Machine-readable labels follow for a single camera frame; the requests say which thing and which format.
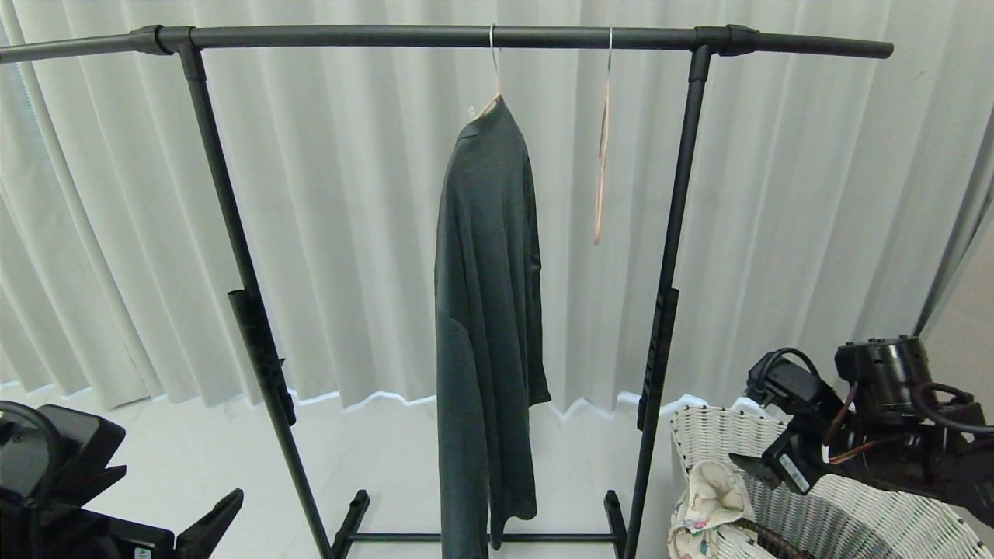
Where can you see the white curtain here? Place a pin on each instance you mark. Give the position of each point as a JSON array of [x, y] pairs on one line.
[[349, 194]]

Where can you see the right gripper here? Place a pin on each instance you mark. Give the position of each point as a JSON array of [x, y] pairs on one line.
[[870, 458]]

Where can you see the cream printed garment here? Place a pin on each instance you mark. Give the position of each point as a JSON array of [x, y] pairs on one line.
[[710, 497]]

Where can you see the pink clothes hanger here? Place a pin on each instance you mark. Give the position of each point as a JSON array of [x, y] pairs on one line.
[[495, 78], [600, 155]]

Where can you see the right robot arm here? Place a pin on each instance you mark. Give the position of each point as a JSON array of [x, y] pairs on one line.
[[885, 373]]

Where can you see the black clothes rack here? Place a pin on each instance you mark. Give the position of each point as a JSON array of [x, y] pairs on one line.
[[388, 36]]

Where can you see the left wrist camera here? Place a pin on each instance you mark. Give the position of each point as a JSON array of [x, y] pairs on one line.
[[85, 446]]

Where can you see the white laundry basket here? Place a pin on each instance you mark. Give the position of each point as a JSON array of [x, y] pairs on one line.
[[854, 512]]

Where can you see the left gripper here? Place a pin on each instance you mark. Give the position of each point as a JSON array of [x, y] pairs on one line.
[[78, 543]]

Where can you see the dark grey sleeveless shirt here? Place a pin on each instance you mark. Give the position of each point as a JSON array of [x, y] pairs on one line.
[[481, 310]]

